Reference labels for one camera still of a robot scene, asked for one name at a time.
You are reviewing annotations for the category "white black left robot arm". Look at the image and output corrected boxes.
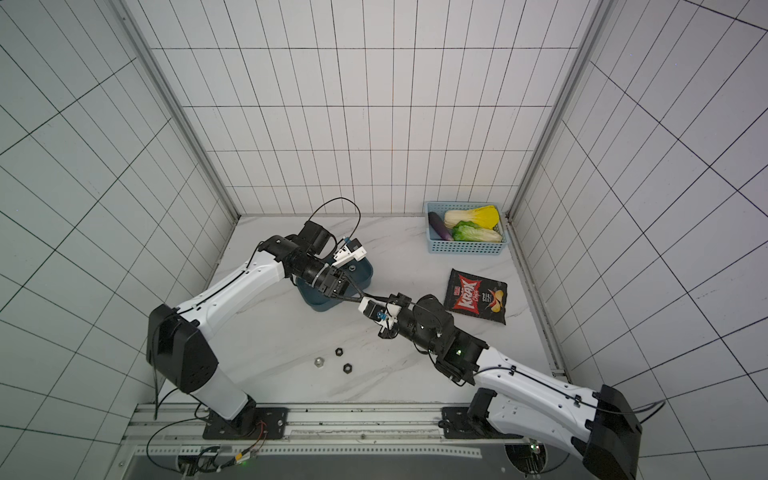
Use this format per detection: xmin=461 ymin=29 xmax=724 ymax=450
xmin=146 ymin=221 xmax=410 ymax=434

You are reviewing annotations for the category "green lettuce toy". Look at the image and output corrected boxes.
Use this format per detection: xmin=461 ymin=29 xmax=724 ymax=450
xmin=452 ymin=221 xmax=503 ymax=243

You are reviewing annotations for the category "black red chips bag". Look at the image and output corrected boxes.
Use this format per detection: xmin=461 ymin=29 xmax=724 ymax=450
xmin=443 ymin=269 xmax=508 ymax=325

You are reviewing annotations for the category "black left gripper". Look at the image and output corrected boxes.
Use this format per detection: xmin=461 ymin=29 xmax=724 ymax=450
xmin=293 ymin=255 xmax=369 ymax=303

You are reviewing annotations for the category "dark teal storage box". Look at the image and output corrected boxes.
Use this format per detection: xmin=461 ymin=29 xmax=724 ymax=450
xmin=295 ymin=259 xmax=374 ymax=312

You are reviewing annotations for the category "purple eggplant toy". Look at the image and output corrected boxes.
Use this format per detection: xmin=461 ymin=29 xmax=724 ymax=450
xmin=428 ymin=211 xmax=453 ymax=241

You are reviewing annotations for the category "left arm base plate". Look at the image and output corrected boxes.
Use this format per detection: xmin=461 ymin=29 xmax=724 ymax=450
xmin=202 ymin=406 xmax=289 ymax=441

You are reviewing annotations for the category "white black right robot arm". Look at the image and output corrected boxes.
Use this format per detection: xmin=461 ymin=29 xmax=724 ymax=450
xmin=358 ymin=294 xmax=642 ymax=479

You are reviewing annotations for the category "aluminium mounting rail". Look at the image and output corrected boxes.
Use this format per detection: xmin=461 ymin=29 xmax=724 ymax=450
xmin=122 ymin=401 xmax=604 ymax=460

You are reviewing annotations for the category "light blue perforated basket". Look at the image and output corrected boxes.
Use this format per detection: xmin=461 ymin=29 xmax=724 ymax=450
xmin=424 ymin=201 xmax=509 ymax=255

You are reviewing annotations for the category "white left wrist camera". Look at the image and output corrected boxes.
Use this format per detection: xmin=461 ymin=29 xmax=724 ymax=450
xmin=332 ymin=238 xmax=367 ymax=268

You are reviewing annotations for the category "yellow napa cabbage toy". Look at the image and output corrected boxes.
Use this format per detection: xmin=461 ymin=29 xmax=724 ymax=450
xmin=443 ymin=205 xmax=500 ymax=230

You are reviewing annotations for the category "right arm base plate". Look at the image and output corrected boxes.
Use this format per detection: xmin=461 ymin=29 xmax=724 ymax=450
xmin=438 ymin=388 xmax=523 ymax=440

